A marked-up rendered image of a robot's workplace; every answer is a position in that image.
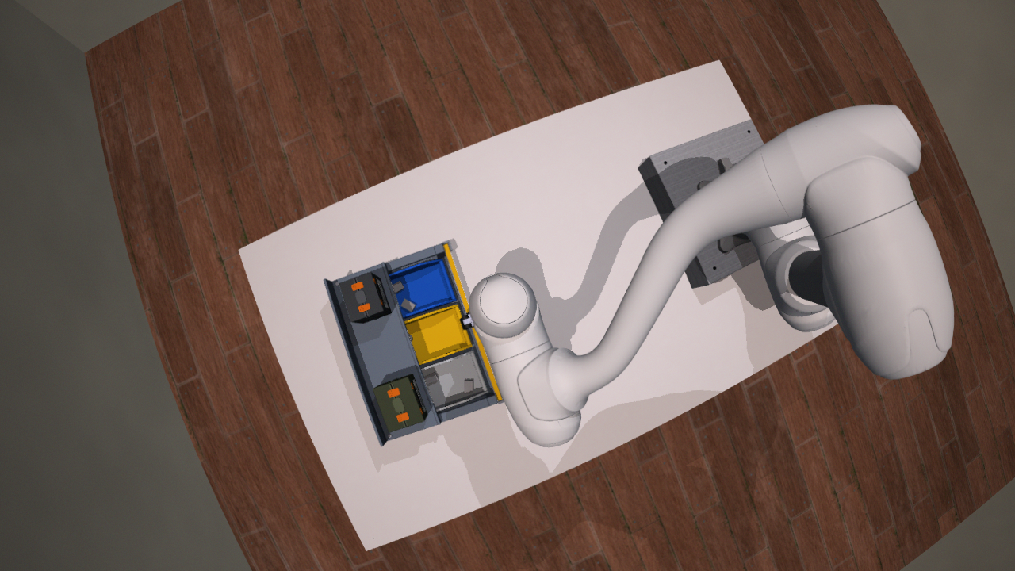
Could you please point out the grey open bin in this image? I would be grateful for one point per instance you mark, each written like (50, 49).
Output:
(448, 390)

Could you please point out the yellow thin bar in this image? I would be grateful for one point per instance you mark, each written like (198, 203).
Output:
(465, 302)

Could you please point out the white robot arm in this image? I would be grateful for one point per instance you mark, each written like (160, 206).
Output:
(884, 280)

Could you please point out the blue bin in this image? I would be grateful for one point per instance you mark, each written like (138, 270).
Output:
(424, 286)

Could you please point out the yellow open bin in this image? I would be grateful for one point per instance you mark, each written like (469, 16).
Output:
(439, 335)

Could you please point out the grey metal shelf rack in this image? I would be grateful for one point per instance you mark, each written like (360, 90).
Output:
(381, 350)

